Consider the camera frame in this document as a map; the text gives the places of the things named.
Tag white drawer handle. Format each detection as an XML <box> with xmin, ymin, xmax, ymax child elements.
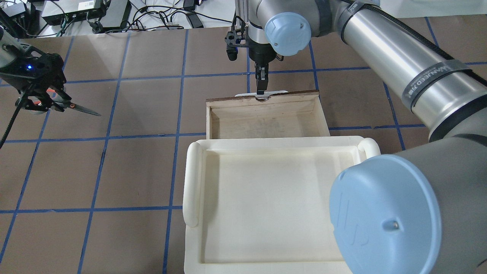
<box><xmin>234</xmin><ymin>90</ymin><xmax>288</xmax><ymax>101</ymax></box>

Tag orange grey scissors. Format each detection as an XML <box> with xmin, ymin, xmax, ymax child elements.
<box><xmin>26</xmin><ymin>89</ymin><xmax>101</xmax><ymax>116</ymax></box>

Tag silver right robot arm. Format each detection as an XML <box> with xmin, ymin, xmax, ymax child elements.
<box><xmin>248</xmin><ymin>0</ymin><xmax>486</xmax><ymax>274</ymax></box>

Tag brown wooden drawer box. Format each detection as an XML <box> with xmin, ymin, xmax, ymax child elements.
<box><xmin>206</xmin><ymin>90</ymin><xmax>330</xmax><ymax>139</ymax></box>

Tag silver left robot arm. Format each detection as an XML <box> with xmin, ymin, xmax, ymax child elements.
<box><xmin>0</xmin><ymin>29</ymin><xmax>72</xmax><ymax>112</ymax></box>

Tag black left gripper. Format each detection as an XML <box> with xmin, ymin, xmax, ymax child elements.
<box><xmin>0</xmin><ymin>48</ymin><xmax>75</xmax><ymax>113</ymax></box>

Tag white plastic tray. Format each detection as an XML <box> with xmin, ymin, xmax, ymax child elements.
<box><xmin>183</xmin><ymin>136</ymin><xmax>380</xmax><ymax>274</ymax></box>

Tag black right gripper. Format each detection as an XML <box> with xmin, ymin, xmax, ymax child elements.
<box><xmin>249</xmin><ymin>42</ymin><xmax>277</xmax><ymax>94</ymax></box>

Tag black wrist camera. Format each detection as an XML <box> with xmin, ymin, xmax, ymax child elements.
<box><xmin>224</xmin><ymin>30</ymin><xmax>248</xmax><ymax>61</ymax></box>

